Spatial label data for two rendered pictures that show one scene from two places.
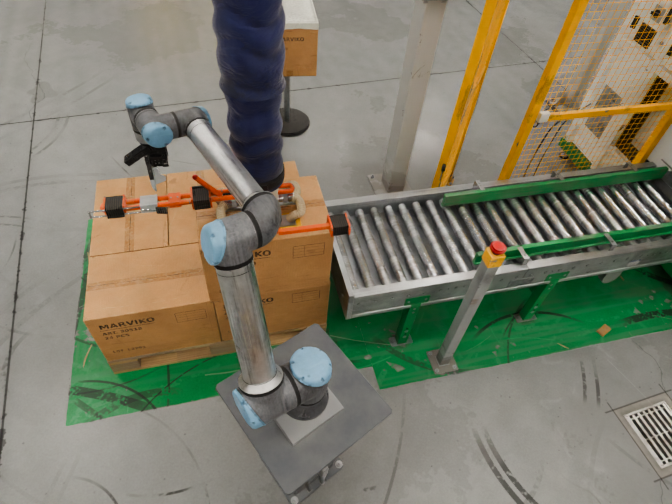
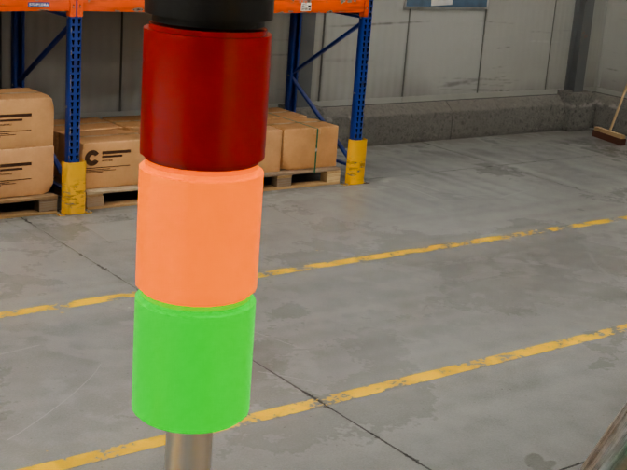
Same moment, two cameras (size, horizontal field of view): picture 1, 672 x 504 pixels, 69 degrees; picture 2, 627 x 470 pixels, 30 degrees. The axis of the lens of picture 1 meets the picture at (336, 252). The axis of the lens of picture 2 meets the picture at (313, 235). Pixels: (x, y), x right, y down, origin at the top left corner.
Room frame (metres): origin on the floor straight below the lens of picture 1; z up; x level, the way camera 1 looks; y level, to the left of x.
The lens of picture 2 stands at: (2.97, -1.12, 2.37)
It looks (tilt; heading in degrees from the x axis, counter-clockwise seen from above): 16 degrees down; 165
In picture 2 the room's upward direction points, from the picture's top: 4 degrees clockwise
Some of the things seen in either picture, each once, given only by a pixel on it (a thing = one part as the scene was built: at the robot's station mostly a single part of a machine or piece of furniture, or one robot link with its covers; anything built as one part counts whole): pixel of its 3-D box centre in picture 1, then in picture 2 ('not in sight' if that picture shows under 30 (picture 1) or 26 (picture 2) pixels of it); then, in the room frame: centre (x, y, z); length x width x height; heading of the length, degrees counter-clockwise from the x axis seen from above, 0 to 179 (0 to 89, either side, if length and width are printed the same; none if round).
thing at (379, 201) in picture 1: (497, 193); not in sight; (2.40, -1.00, 0.50); 2.31 x 0.05 x 0.19; 109
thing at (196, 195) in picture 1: (201, 197); not in sight; (1.49, 0.61, 1.08); 0.10 x 0.08 x 0.06; 18
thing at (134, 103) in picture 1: (142, 113); not in sight; (1.43, 0.74, 1.52); 0.10 x 0.09 x 0.12; 39
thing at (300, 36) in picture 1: (286, 31); not in sight; (3.62, 0.55, 0.82); 0.60 x 0.40 x 0.40; 14
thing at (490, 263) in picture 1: (464, 314); not in sight; (1.43, -0.69, 0.50); 0.07 x 0.07 x 1.00; 19
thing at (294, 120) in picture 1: (286, 91); not in sight; (3.62, 0.55, 0.31); 0.40 x 0.40 x 0.62
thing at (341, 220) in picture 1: (338, 224); not in sight; (1.42, 0.00, 1.07); 0.09 x 0.08 x 0.05; 18
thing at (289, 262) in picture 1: (264, 238); not in sight; (1.59, 0.36, 0.75); 0.60 x 0.40 x 0.40; 108
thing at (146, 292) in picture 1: (210, 251); not in sight; (1.79, 0.74, 0.34); 1.20 x 1.00 x 0.40; 109
